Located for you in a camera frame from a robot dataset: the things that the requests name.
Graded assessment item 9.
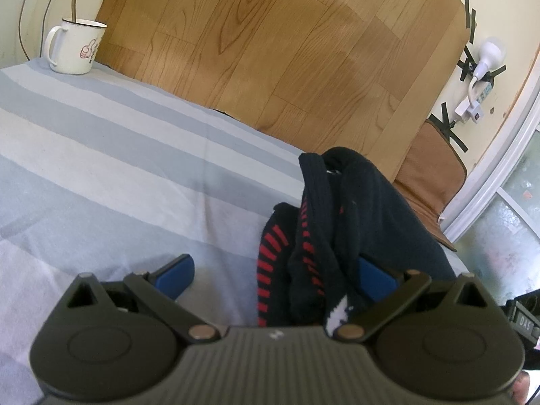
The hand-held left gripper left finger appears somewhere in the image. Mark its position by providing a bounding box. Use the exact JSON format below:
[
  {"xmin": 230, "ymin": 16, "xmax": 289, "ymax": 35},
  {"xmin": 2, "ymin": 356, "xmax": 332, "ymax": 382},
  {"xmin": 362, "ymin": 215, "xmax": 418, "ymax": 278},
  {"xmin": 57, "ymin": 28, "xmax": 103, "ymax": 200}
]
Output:
[{"xmin": 67, "ymin": 254, "xmax": 221, "ymax": 343}]

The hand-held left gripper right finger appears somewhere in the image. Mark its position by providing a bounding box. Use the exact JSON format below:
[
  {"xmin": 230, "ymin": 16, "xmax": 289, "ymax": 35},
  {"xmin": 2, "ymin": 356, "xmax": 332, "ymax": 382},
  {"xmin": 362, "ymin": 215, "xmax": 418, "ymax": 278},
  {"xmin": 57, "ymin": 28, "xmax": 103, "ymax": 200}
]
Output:
[{"xmin": 327, "ymin": 256, "xmax": 490, "ymax": 343}]

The black red printed garment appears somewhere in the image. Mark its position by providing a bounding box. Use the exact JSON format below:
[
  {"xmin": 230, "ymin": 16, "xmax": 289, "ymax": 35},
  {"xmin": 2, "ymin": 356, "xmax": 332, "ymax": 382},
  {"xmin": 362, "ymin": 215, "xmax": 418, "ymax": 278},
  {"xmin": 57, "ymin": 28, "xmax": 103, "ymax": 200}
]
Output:
[{"xmin": 255, "ymin": 147, "xmax": 470, "ymax": 330}]

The brown cushion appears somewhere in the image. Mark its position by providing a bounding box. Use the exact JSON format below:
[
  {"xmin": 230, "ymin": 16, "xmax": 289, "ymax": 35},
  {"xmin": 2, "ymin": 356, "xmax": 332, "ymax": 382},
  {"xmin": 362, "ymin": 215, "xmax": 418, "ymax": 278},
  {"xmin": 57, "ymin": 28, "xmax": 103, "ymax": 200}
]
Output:
[{"xmin": 392, "ymin": 118, "xmax": 470, "ymax": 254}]

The blue white striped bed sheet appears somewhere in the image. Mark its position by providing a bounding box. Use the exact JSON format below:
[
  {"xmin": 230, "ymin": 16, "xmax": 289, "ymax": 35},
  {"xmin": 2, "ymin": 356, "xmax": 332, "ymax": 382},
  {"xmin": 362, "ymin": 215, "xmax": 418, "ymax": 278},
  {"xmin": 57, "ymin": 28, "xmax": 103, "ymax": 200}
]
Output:
[{"xmin": 0, "ymin": 57, "xmax": 470, "ymax": 391}]

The black tape cross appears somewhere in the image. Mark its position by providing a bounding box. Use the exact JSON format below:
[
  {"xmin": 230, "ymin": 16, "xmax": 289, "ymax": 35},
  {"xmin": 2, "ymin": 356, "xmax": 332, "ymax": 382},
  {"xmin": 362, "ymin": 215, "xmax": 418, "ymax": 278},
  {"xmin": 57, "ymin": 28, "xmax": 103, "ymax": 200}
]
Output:
[{"xmin": 427, "ymin": 102, "xmax": 470, "ymax": 153}]

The white power strip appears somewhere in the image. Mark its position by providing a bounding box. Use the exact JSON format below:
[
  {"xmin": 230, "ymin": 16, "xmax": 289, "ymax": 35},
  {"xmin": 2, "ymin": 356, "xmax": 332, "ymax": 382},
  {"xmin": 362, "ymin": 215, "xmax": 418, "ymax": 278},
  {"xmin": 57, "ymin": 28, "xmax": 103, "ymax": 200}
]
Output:
[{"xmin": 453, "ymin": 81, "xmax": 495, "ymax": 124}]

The white enamel mug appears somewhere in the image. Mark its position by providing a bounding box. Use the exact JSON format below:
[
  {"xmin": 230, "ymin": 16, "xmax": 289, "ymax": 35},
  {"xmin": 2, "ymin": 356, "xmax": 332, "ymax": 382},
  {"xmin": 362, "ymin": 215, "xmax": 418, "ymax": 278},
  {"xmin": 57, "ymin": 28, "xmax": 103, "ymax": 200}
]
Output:
[{"xmin": 42, "ymin": 17, "xmax": 109, "ymax": 76}]

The black tape strip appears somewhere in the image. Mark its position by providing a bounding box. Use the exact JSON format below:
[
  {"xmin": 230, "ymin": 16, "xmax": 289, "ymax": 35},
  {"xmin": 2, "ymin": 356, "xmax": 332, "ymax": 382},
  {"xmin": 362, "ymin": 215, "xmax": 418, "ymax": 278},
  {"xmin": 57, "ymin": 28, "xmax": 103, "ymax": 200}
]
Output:
[{"xmin": 463, "ymin": 0, "xmax": 478, "ymax": 45}]

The white window frame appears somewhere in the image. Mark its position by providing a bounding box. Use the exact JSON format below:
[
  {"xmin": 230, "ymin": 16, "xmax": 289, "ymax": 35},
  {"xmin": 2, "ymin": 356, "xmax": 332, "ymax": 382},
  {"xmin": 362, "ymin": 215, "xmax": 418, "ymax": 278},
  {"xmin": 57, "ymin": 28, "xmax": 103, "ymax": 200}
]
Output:
[{"xmin": 442, "ymin": 84, "xmax": 540, "ymax": 242}]

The wood grain wall panel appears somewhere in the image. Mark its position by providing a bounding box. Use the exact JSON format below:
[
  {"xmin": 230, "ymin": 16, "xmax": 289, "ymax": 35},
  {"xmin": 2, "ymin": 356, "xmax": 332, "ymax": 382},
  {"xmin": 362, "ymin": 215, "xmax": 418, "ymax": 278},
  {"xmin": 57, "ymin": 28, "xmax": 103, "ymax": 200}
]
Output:
[{"xmin": 90, "ymin": 0, "xmax": 474, "ymax": 186}]

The thin wall cable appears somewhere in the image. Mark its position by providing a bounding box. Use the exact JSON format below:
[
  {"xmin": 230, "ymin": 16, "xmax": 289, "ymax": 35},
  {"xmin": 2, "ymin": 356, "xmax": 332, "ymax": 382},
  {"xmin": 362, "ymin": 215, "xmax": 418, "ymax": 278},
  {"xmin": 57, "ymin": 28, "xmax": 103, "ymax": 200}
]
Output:
[{"xmin": 19, "ymin": 0, "xmax": 65, "ymax": 60}]

